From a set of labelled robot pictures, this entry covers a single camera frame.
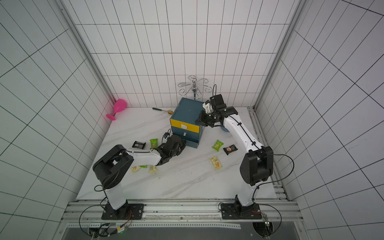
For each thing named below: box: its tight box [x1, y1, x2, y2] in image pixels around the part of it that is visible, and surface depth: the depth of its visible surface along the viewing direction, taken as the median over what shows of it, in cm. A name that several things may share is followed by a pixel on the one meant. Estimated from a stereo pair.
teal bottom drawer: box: [185, 139, 200, 149], surface depth 94 cm
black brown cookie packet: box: [223, 144, 238, 156], surface depth 97 cm
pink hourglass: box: [106, 98, 128, 121], surface depth 119 cm
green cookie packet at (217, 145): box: [212, 139, 225, 152], surface depth 99 cm
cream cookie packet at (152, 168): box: [149, 165, 158, 173], surface depth 87 cm
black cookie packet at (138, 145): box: [132, 141, 146, 150], surface depth 99 cm
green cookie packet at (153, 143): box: [150, 138, 159, 150], surface depth 100 cm
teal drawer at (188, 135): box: [171, 126, 200, 143], surface depth 92 cm
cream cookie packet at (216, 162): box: [209, 155, 223, 170], surface depth 90 cm
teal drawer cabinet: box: [170, 97, 206, 149], surface depth 91 cm
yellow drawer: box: [170, 119, 200, 133], surface depth 86 cm
